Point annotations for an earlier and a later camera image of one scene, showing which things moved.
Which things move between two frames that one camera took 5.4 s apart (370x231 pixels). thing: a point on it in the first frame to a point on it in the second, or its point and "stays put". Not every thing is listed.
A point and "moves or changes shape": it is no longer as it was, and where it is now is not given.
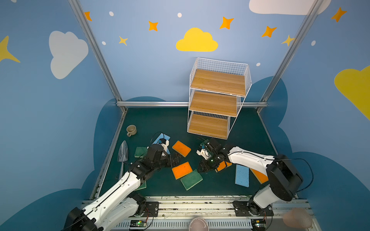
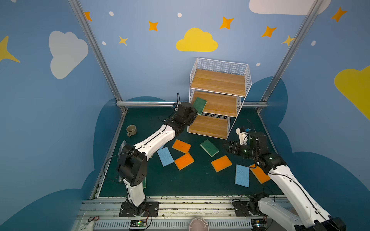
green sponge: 142,186 stays put
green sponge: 191,179 moves or changes shape
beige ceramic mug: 131,130 stays put
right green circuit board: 258,224 stays put
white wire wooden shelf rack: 217,90 stays put
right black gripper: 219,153 to 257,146
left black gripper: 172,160 to 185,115
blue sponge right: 242,176 stays put
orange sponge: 261,178 stays put
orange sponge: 222,165 stays put
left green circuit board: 138,223 stays put
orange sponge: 182,170 moves or changes shape
